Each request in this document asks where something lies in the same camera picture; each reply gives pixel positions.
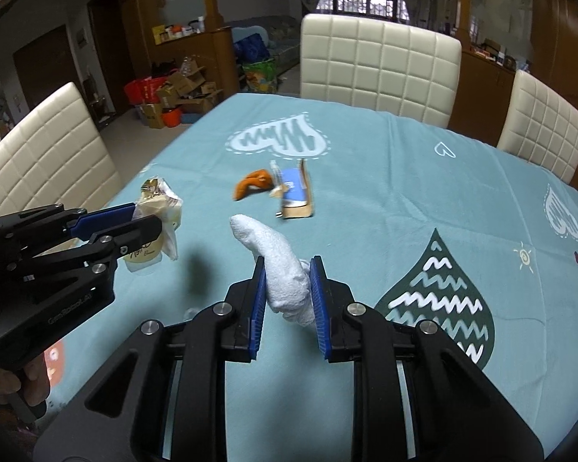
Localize person's left hand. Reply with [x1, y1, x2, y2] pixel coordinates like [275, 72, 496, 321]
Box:
[0, 351, 52, 405]

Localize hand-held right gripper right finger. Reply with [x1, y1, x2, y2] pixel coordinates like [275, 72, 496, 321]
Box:
[309, 255, 545, 462]

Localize beige paper cup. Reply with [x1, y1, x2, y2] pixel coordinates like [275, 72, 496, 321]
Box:
[124, 177, 184, 273]

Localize brown wooden door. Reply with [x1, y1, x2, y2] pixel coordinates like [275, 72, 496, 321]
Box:
[12, 24, 68, 109]

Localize wooden cabinet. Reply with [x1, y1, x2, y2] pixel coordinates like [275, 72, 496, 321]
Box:
[151, 26, 242, 102]

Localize white tissue wad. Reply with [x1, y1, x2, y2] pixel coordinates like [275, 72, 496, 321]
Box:
[229, 215, 319, 328]

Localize pile of cardboard boxes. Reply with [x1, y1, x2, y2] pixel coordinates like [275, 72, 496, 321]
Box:
[137, 58, 225, 130]

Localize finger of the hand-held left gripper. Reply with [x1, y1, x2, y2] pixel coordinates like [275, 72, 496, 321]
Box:
[67, 203, 136, 240]
[22, 215, 163, 282]

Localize assorted boxes and bottles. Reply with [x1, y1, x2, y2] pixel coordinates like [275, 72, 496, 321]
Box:
[153, 17, 208, 44]

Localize orange peel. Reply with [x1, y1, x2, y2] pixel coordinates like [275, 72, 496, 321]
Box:
[234, 167, 275, 201]

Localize blue printed tablecloth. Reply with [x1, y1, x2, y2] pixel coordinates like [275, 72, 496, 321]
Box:
[43, 92, 578, 462]

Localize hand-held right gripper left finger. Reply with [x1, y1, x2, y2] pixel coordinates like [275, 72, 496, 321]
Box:
[33, 255, 268, 462]

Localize green bag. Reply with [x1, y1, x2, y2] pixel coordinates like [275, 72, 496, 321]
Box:
[241, 58, 277, 93]

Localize torn blue white carton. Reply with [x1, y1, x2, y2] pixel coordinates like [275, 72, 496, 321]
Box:
[269, 159, 316, 221]

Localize red bag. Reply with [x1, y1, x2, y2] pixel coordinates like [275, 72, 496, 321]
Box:
[124, 77, 167, 105]

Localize blue bag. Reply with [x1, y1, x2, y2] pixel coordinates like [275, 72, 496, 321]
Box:
[234, 33, 271, 64]

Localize cream quilted chair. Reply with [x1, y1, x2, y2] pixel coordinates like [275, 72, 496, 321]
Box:
[0, 82, 122, 217]
[496, 70, 578, 184]
[299, 13, 463, 130]

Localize wooden sideboard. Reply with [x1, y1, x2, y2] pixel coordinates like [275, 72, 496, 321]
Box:
[455, 38, 535, 147]

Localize grey sofa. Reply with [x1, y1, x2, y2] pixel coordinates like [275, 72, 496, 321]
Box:
[226, 15, 304, 78]

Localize person's patterned clothing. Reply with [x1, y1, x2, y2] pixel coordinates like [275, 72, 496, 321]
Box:
[43, 337, 66, 387]

